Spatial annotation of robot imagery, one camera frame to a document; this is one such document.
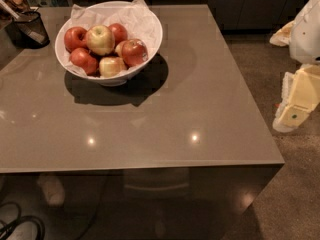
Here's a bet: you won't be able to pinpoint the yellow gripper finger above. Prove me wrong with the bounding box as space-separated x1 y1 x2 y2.
273 64 320 133
269 21 294 47

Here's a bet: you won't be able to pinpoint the red apple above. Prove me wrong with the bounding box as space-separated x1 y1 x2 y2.
69 48 99 75
64 27 87 52
121 39 148 67
109 23 128 44

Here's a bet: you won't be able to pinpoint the yellow apple front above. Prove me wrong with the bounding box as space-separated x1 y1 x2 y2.
99 57 127 78

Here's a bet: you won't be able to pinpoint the white bowl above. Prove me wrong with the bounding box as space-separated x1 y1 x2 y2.
54 0 164 87

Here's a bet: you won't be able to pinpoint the yellow green apple top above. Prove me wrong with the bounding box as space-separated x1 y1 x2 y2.
85 25 115 56

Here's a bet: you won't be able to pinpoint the black mesh pen cup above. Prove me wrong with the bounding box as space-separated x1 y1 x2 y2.
14 11 50 49

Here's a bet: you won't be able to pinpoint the black cables on floor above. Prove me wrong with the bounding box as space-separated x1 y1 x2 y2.
0 201 46 240

